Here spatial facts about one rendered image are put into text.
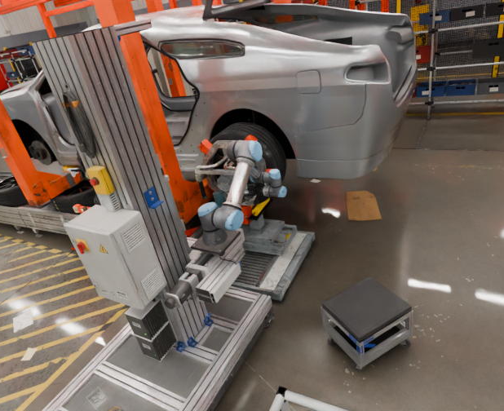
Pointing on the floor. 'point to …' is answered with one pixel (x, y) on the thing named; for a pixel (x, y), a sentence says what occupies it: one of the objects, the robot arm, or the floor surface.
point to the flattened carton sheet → (362, 206)
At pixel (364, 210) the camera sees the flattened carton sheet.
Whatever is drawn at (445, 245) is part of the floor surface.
